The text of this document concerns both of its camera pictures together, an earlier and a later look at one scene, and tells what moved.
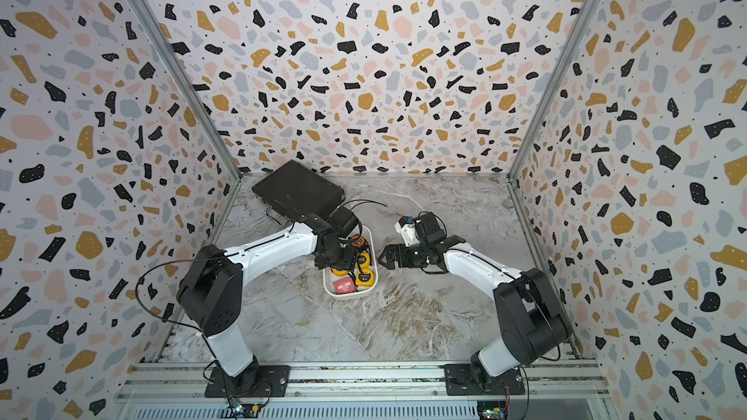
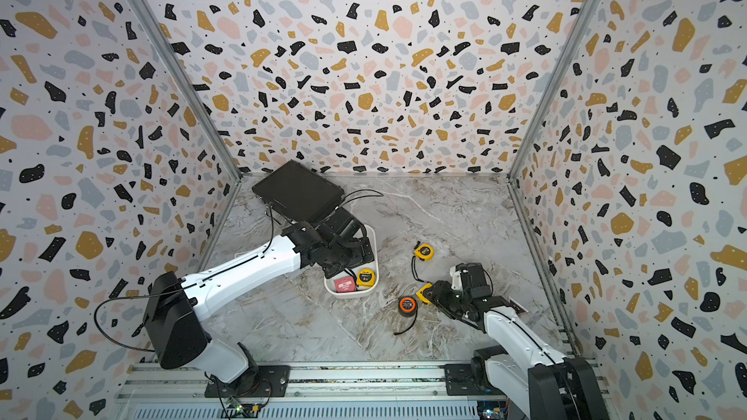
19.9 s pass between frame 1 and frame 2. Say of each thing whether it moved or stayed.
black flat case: stayed
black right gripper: moved
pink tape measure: stayed
